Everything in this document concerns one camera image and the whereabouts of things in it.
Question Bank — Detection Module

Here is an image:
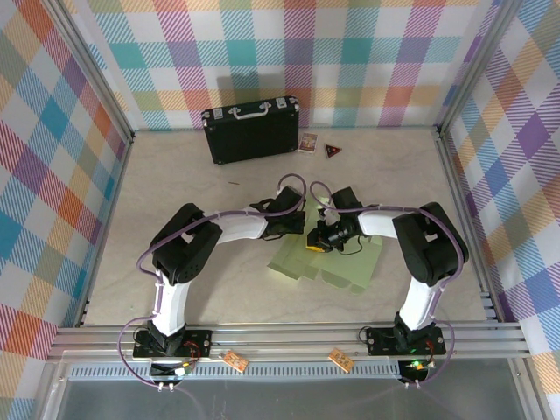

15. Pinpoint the aluminium corner post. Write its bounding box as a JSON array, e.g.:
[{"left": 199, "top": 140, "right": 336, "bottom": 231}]
[
  {"left": 435, "top": 0, "right": 526, "bottom": 137},
  {"left": 43, "top": 0, "right": 137, "bottom": 144}
]

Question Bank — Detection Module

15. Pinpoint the small picture card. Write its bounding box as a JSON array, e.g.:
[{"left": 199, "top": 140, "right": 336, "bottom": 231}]
[{"left": 297, "top": 131, "right": 318, "bottom": 156}]

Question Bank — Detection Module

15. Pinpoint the grey slotted cable duct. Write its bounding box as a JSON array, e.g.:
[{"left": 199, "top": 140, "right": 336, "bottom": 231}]
[{"left": 67, "top": 365, "right": 403, "bottom": 382}]

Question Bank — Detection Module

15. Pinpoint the aluminium left corner post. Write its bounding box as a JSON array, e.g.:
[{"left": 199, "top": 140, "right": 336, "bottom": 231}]
[{"left": 43, "top": 0, "right": 137, "bottom": 144}]

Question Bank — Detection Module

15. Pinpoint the black briefcase with white handle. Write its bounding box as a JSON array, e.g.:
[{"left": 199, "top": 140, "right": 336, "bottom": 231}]
[{"left": 200, "top": 94, "right": 301, "bottom": 165}]

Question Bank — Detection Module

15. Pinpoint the aluminium front frame rail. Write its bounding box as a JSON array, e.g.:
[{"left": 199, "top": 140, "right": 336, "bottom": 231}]
[{"left": 45, "top": 322, "right": 533, "bottom": 363}]

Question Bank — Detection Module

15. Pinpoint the aluminium right corner post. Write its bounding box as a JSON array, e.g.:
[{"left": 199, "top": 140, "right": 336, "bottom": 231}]
[{"left": 435, "top": 0, "right": 526, "bottom": 137}]

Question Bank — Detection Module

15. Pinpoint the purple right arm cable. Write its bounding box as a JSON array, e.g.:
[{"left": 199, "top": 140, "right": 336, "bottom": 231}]
[{"left": 308, "top": 180, "right": 470, "bottom": 390}]

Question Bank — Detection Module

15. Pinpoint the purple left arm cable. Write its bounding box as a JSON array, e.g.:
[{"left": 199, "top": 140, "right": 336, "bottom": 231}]
[{"left": 120, "top": 173, "right": 307, "bottom": 391}]

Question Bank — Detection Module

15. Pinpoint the light green paper box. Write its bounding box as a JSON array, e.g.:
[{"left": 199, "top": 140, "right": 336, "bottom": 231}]
[{"left": 267, "top": 196, "right": 382, "bottom": 297}]

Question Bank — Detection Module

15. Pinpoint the aluminium right side rail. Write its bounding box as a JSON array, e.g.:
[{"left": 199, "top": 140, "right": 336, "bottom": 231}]
[{"left": 435, "top": 126, "right": 502, "bottom": 324}]

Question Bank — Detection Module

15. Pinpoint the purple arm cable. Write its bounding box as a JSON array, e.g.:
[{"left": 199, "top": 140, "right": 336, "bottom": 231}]
[
  {"left": 308, "top": 180, "right": 470, "bottom": 390},
  {"left": 120, "top": 173, "right": 307, "bottom": 391}
]

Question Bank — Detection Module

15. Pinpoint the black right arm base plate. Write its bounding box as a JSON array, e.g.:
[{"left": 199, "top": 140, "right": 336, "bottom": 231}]
[{"left": 365, "top": 326, "right": 448, "bottom": 356}]

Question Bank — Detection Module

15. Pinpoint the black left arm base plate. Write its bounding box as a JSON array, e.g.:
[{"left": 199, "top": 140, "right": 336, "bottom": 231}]
[{"left": 132, "top": 328, "right": 214, "bottom": 359}]

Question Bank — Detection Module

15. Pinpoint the orange printed tag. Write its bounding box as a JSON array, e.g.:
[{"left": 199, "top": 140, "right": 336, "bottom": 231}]
[
  {"left": 327, "top": 347, "right": 354, "bottom": 374},
  {"left": 221, "top": 349, "right": 249, "bottom": 374}
]

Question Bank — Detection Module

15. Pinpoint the aluminium left side rail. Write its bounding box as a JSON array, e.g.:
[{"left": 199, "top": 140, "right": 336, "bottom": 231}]
[{"left": 76, "top": 133, "right": 136, "bottom": 328}]

